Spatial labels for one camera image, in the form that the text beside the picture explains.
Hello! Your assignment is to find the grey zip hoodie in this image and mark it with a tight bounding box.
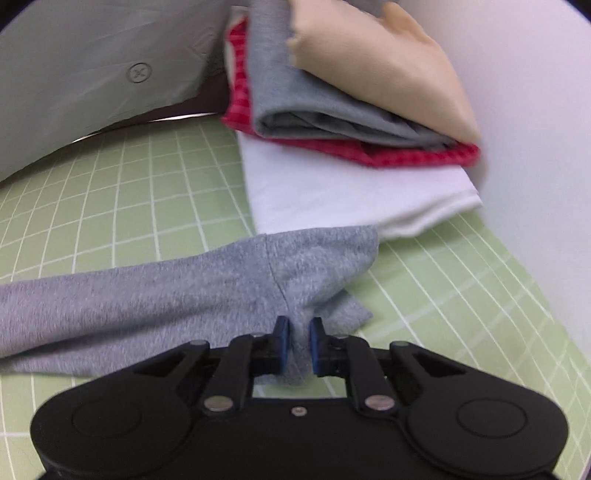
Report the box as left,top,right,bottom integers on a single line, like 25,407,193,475
1,226,379,385

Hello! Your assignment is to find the white folded garment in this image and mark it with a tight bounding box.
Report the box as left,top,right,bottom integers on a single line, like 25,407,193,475
222,6,481,240

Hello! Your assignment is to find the green grid cutting mat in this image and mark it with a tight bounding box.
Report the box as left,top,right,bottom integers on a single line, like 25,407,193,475
1,117,590,479

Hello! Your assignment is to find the red striped folded garment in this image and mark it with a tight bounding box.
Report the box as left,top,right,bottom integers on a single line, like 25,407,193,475
222,18,481,168

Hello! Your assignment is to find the grey folded garment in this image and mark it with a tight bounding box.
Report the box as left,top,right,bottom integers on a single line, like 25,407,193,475
246,1,455,149

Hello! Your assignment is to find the beige folded garment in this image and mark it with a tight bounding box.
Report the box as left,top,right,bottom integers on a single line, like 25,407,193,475
287,1,481,144

